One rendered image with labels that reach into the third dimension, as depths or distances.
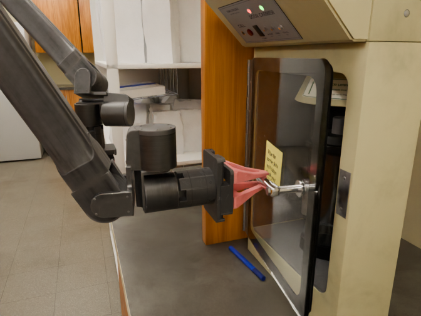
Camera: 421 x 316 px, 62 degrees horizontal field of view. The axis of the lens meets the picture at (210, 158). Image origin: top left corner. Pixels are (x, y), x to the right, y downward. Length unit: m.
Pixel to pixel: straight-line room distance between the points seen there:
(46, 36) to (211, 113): 0.41
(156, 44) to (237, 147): 0.96
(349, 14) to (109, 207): 0.39
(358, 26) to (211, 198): 0.30
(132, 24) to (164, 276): 1.26
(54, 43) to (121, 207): 0.50
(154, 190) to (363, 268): 0.34
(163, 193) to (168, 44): 1.24
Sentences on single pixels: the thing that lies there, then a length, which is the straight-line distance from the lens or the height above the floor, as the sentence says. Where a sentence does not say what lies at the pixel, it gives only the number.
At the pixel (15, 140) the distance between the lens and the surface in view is 5.44.
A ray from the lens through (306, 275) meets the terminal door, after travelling 0.58.
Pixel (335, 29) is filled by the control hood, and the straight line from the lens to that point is 0.49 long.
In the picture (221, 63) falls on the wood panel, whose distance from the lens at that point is 0.80.
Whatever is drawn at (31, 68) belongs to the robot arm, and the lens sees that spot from 0.49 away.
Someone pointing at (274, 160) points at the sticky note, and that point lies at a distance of 0.64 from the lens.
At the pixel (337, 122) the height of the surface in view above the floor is 1.28.
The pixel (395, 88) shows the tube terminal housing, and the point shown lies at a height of 1.35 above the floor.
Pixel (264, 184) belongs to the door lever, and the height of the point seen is 1.20.
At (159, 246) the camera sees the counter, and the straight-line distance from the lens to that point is 0.91.
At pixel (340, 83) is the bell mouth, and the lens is 0.61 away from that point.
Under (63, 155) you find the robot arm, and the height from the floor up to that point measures 1.27.
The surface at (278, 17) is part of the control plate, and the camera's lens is 0.57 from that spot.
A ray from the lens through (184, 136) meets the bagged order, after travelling 1.78.
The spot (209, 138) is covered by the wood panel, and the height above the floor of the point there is 1.21.
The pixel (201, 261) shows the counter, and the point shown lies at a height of 0.94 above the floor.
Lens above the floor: 1.39
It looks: 16 degrees down
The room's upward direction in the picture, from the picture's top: straight up
